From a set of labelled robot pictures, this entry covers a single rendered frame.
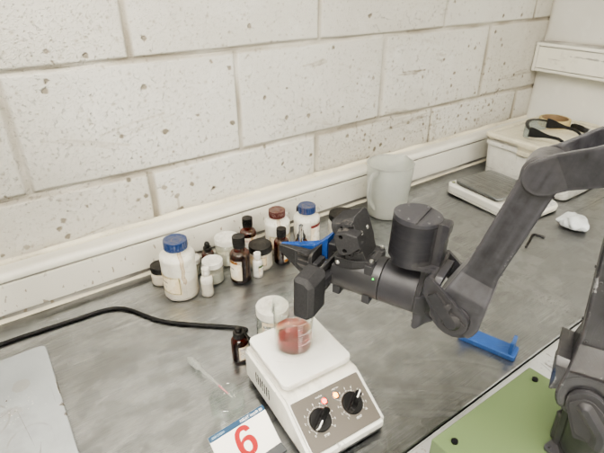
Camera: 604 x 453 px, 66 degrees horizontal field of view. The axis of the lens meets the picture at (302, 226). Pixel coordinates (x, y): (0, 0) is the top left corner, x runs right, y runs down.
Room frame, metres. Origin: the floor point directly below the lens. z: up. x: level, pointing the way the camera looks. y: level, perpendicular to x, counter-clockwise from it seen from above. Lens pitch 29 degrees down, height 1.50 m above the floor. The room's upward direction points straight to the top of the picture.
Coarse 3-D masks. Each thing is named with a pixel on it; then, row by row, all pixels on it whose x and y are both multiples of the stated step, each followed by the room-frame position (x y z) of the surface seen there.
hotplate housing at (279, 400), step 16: (256, 368) 0.51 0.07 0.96; (336, 368) 0.51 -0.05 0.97; (352, 368) 0.51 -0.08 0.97; (256, 384) 0.52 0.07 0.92; (272, 384) 0.48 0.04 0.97; (304, 384) 0.48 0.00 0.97; (320, 384) 0.48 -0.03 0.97; (272, 400) 0.47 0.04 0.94; (288, 400) 0.45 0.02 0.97; (288, 416) 0.43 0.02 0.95; (288, 432) 0.43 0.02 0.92; (368, 432) 0.43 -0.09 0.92; (304, 448) 0.40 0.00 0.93; (336, 448) 0.41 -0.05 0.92
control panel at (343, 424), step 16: (336, 384) 0.48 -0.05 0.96; (352, 384) 0.49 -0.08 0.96; (304, 400) 0.45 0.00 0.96; (320, 400) 0.45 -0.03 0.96; (336, 400) 0.46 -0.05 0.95; (368, 400) 0.47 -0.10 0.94; (304, 416) 0.43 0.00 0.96; (336, 416) 0.44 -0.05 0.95; (352, 416) 0.44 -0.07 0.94; (368, 416) 0.45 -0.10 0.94; (304, 432) 0.41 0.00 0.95; (320, 432) 0.42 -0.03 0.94; (336, 432) 0.42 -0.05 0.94; (352, 432) 0.42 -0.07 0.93; (320, 448) 0.40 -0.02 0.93
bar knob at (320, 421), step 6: (318, 408) 0.44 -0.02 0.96; (324, 408) 0.43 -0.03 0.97; (312, 414) 0.43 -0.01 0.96; (318, 414) 0.43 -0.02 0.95; (324, 414) 0.43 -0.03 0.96; (312, 420) 0.43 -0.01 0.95; (318, 420) 0.42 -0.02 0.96; (324, 420) 0.42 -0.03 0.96; (330, 420) 0.43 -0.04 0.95; (312, 426) 0.42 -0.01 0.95; (318, 426) 0.41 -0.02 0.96; (324, 426) 0.42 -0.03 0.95; (330, 426) 0.42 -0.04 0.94
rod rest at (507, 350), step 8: (480, 336) 0.64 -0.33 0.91; (488, 336) 0.64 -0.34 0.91; (472, 344) 0.63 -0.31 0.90; (480, 344) 0.62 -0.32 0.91; (488, 344) 0.62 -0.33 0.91; (496, 344) 0.62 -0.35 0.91; (504, 344) 0.62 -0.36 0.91; (512, 344) 0.60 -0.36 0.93; (496, 352) 0.60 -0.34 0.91; (504, 352) 0.60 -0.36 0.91; (512, 352) 0.60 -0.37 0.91; (512, 360) 0.59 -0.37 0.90
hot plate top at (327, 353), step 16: (256, 336) 0.56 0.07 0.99; (272, 336) 0.56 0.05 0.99; (320, 336) 0.56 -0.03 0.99; (256, 352) 0.52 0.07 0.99; (272, 352) 0.52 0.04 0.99; (320, 352) 0.52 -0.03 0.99; (336, 352) 0.52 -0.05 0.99; (272, 368) 0.49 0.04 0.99; (288, 368) 0.49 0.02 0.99; (304, 368) 0.49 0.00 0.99; (320, 368) 0.49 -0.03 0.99; (288, 384) 0.46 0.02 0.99
